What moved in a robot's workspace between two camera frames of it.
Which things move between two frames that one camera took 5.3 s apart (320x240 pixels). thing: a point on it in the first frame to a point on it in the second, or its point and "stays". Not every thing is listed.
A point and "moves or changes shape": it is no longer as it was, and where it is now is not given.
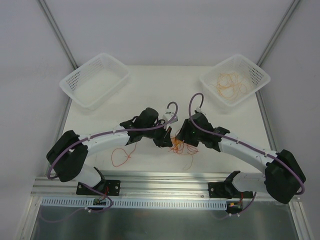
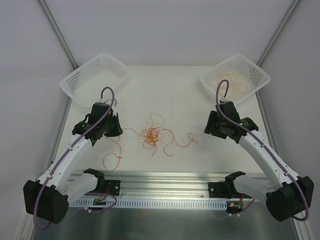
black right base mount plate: (227, 190) stays
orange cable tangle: (177, 146) moves or changes shape
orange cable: (111, 156) to (112, 153)
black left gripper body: (163, 137) to (114, 128)
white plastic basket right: (234, 79) stays
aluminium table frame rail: (167, 184) stays
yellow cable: (228, 86) stays
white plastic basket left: (96, 80) stays
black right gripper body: (185, 135) to (212, 127)
